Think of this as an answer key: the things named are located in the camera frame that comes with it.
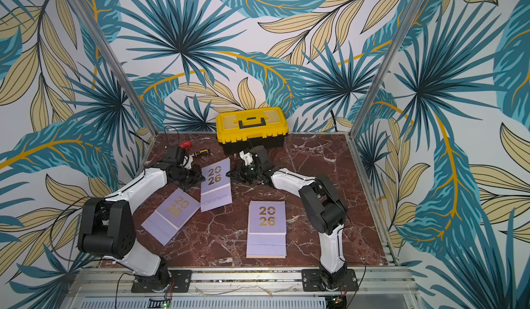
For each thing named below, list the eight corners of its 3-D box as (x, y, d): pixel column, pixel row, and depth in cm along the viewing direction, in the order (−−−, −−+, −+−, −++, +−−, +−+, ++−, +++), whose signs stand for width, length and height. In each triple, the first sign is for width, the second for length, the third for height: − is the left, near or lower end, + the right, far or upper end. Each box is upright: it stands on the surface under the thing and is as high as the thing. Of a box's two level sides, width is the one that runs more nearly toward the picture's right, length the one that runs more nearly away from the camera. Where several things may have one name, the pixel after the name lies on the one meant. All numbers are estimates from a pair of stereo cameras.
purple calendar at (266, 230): (246, 258, 81) (245, 254, 76) (249, 206, 94) (249, 200, 90) (287, 258, 81) (288, 255, 76) (284, 206, 94) (285, 201, 90)
